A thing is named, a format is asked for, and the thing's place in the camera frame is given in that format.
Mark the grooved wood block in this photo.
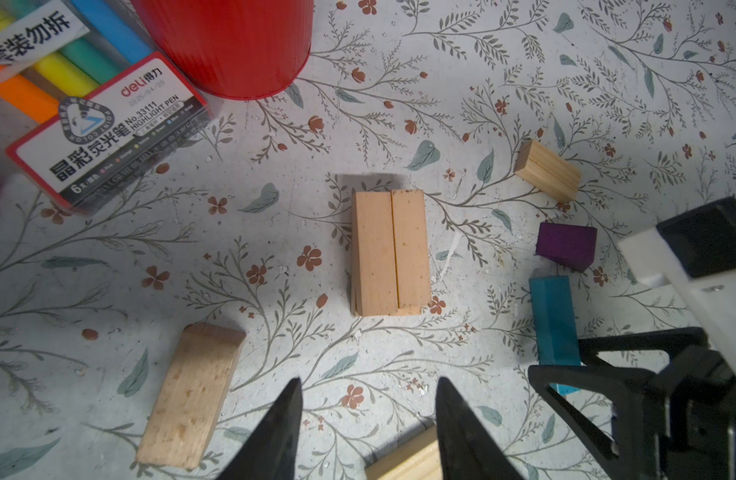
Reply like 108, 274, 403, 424
514, 140, 582, 203
365, 425, 443, 480

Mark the highlighter pen pack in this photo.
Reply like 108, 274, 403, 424
0, 1, 210, 213

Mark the purple wood block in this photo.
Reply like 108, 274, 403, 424
536, 222, 597, 271

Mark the grooved wood block near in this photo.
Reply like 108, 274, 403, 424
365, 425, 443, 480

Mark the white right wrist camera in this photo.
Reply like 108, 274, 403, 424
618, 196, 736, 374

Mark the grooved wood block far right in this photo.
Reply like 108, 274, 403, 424
514, 140, 582, 203

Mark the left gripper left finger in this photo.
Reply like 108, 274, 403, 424
217, 377, 303, 480

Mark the teal wood block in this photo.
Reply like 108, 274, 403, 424
529, 276, 582, 366

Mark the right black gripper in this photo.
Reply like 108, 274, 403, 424
529, 327, 736, 479

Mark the red pencil cup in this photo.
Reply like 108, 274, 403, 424
132, 0, 314, 100

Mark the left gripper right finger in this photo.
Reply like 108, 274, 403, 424
435, 377, 523, 480

